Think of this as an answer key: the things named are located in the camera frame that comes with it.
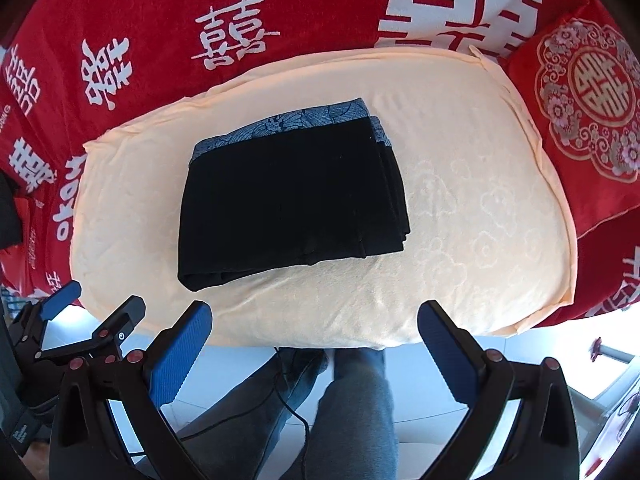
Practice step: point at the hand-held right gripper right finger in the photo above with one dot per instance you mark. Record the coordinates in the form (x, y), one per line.
(450, 355)

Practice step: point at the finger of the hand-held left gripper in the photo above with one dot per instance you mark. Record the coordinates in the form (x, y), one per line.
(60, 300)
(122, 320)

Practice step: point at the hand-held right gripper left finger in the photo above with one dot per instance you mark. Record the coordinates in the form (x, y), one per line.
(175, 355)

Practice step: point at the black pants with patterned waistband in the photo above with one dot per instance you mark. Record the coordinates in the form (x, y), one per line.
(290, 200)

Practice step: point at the person's left forearm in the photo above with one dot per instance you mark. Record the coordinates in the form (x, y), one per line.
(37, 465)

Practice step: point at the red bag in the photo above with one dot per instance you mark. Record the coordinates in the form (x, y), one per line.
(20, 260)

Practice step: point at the person's left leg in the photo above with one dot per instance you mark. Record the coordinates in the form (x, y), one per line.
(240, 410)

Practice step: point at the person's leg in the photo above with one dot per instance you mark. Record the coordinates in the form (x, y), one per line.
(240, 410)
(355, 410)

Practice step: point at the peach blanket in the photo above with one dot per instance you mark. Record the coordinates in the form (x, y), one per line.
(475, 260)

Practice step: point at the person's right leg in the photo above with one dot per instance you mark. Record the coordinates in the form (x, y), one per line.
(355, 410)

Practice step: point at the small red object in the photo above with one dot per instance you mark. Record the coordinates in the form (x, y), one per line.
(596, 350)

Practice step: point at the person's legs in grey trousers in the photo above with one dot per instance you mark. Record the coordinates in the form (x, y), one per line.
(305, 440)

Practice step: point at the red floral cushion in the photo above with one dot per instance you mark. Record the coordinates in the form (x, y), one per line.
(565, 160)

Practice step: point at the red printed blanket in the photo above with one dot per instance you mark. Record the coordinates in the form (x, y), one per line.
(150, 35)

